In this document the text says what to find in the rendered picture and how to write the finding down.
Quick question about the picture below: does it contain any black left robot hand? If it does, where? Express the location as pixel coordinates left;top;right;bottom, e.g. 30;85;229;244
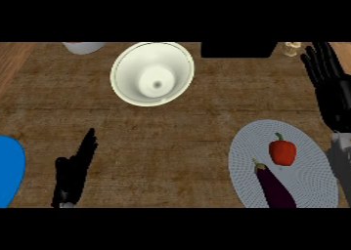
49;127;99;208

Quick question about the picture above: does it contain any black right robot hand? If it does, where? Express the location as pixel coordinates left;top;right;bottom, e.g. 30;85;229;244
299;41;351;134

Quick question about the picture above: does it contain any red bell pepper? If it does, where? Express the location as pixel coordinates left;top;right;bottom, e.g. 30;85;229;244
266;132;298;167

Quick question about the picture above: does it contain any grey round placemat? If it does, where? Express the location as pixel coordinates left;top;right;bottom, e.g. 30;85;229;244
228;119;339;209

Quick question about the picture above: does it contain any cream white bowl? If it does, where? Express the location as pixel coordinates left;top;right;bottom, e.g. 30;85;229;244
108;42;195;107

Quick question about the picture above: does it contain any blue round plate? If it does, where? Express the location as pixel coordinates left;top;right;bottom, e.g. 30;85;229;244
0;135;27;209

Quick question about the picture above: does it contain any small pale beige object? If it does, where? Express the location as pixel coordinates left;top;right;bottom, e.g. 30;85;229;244
283;41;305;58

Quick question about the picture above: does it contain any black box appliance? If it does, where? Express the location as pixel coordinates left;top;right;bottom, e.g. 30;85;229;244
200;41;278;59

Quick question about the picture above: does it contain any dark purple eggplant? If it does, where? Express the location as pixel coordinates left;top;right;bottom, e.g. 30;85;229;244
252;158;298;209

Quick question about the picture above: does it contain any pale grey round container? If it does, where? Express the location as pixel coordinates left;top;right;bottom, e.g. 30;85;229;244
62;41;107;56

